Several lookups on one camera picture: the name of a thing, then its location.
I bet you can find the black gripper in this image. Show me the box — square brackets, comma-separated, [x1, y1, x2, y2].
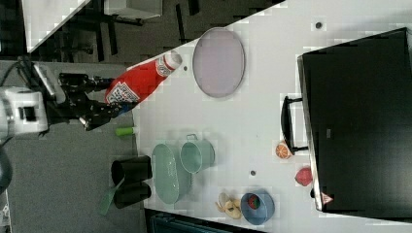
[48, 73, 138, 131]

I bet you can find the red ketchup bottle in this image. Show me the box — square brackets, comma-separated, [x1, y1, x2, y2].
[105, 50, 183, 103]

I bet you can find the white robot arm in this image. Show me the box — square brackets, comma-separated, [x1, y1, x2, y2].
[1, 73, 138, 143]

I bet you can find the black toaster oven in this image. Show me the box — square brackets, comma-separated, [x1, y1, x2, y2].
[297, 28, 412, 222]

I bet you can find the green marker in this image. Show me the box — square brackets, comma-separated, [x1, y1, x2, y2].
[115, 127, 138, 137]

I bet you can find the black cylinder lower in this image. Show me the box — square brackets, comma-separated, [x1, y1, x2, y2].
[114, 183, 152, 209]

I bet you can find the green metal cup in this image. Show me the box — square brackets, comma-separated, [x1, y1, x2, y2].
[180, 134, 215, 174]

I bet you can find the green spatula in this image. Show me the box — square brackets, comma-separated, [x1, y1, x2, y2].
[99, 179, 124, 216]

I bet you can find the green oval colander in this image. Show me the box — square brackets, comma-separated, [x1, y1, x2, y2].
[152, 144, 192, 205]

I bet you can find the purple round plate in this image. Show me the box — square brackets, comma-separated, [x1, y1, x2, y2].
[192, 27, 245, 98]

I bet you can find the toy banana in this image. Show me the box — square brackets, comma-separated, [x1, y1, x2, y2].
[215, 192, 242, 219]

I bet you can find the toy strawberry in bowl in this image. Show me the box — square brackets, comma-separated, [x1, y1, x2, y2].
[248, 195, 260, 210]

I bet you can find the toy orange half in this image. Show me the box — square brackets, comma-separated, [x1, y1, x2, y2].
[275, 142, 292, 159]

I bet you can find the blue bowl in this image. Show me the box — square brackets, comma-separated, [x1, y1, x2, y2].
[240, 188, 275, 225]

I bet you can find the toy red strawberry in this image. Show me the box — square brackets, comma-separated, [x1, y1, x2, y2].
[294, 167, 313, 186]

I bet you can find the grey ring stand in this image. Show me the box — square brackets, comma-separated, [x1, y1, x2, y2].
[0, 147, 13, 194]

